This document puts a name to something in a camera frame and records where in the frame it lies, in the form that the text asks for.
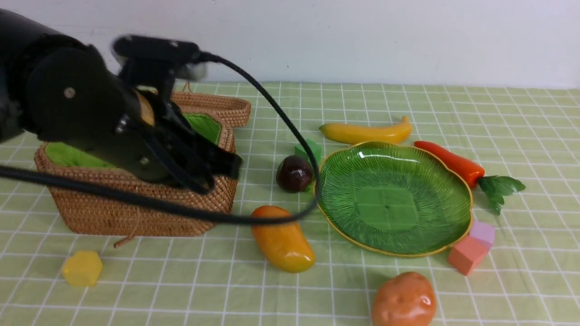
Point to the pink foam cube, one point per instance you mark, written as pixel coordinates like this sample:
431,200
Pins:
467,255

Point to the green foam cube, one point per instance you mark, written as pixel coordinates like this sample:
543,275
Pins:
314,147

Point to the orange yellow toy mango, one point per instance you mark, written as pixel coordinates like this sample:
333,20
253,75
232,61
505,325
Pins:
285,246

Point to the brown toy potato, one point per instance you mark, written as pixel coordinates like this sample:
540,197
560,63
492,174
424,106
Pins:
405,300

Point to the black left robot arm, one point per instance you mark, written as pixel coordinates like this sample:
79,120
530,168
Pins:
23,43

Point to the lilac foam cube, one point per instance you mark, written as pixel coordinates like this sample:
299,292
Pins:
484,233

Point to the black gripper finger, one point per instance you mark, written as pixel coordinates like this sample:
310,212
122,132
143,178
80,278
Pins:
219,161

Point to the yellow foam block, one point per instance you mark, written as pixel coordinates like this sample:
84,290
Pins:
82,269

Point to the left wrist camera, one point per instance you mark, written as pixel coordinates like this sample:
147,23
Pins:
183,58

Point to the green glass leaf plate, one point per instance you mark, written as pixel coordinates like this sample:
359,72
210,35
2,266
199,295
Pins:
394,200

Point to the dark purple toy plum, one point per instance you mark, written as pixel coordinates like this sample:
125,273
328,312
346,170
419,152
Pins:
294,174

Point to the yellow toy banana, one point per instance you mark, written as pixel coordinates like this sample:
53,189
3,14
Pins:
353,134

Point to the orange toy carrot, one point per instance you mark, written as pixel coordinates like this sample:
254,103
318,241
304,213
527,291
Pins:
495,187

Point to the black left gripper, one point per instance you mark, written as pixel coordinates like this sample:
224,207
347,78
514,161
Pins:
127,121

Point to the woven wicker basket lid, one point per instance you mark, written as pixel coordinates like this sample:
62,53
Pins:
217,106

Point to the green checkered tablecloth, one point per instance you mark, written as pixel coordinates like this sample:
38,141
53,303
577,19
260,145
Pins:
529,278

